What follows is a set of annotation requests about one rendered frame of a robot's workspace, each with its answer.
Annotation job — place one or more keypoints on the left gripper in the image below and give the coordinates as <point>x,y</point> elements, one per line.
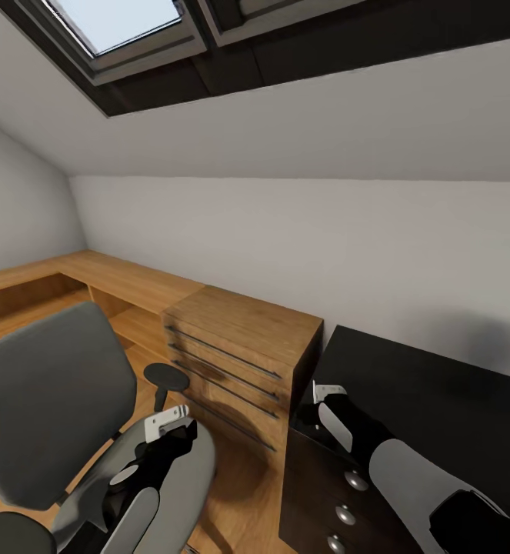
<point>175,443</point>

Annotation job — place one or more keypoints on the cabinet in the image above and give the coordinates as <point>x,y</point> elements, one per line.
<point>330,507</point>
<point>248,362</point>

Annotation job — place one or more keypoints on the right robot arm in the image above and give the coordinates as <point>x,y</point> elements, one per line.
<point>444,514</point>

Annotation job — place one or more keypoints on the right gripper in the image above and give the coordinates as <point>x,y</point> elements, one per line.
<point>308,413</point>

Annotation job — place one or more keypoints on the fixed window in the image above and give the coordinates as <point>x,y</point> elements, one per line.
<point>133,55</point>

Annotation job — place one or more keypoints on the swivel chair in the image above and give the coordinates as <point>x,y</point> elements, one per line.
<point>66,388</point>

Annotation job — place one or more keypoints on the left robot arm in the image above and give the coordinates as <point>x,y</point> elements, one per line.
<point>133,498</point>

